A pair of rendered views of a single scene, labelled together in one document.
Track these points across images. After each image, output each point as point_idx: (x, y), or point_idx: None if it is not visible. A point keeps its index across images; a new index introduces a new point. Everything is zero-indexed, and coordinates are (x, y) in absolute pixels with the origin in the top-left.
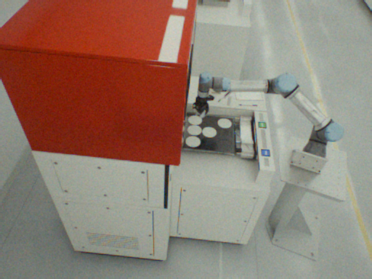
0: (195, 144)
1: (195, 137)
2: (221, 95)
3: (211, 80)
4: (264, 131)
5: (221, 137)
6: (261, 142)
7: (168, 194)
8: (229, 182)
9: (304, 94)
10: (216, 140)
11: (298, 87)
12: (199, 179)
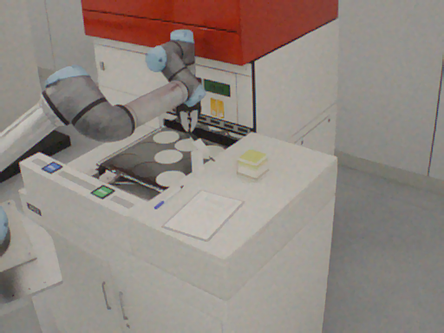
0: (156, 137)
1: (172, 140)
2: (234, 177)
3: (169, 41)
4: (87, 189)
5: (142, 163)
6: (74, 174)
7: (101, 89)
8: (76, 165)
9: (29, 114)
10: (142, 156)
11: (42, 93)
12: (110, 145)
